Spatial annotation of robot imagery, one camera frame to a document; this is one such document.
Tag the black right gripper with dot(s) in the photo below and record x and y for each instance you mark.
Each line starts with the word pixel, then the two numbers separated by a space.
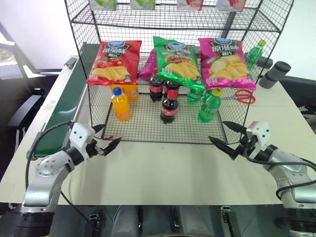
pixel 244 148

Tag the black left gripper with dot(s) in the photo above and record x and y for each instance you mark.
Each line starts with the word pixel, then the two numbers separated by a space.
pixel 95 148

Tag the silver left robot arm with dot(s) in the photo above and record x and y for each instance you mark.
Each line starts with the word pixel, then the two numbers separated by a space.
pixel 44 172

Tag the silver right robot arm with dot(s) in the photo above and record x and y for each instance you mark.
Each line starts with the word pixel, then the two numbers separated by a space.
pixel 293 172

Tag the green conveyor belt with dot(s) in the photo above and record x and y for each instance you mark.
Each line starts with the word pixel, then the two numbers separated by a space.
pixel 66 98

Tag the orange soda bottle blue cap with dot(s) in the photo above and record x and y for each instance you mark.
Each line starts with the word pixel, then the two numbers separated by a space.
pixel 121 108

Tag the green soda bottle yellow cap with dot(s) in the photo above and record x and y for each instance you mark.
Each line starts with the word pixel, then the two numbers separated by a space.
pixel 208 108
pixel 254 55

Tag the small cola bottle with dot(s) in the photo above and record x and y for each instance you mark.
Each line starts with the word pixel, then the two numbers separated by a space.
pixel 156 87
pixel 172 89
pixel 168 109

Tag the magenta potato chips bag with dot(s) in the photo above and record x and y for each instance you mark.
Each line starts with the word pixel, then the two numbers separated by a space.
pixel 227 66
pixel 148 70

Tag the red potato chips bag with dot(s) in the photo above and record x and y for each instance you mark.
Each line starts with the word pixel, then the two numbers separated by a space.
pixel 113 64

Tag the dark grey cylinder object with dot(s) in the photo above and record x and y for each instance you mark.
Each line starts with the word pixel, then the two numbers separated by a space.
pixel 274 74

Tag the black office chair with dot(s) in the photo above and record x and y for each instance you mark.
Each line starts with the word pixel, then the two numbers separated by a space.
pixel 24 111

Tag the green potato chips bag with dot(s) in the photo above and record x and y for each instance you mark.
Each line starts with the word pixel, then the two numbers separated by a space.
pixel 177 64

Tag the red drink carton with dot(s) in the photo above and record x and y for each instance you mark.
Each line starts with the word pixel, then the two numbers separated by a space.
pixel 230 5
pixel 190 4

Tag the green drink carton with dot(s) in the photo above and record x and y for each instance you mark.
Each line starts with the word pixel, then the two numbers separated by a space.
pixel 142 3
pixel 103 3

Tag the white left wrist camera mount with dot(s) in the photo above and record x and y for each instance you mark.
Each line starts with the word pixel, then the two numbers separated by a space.
pixel 80 134

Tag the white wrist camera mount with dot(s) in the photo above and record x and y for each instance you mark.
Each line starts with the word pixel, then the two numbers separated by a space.
pixel 260 132
pixel 80 134

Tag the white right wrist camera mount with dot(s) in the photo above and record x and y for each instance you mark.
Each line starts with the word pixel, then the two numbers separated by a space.
pixel 260 132

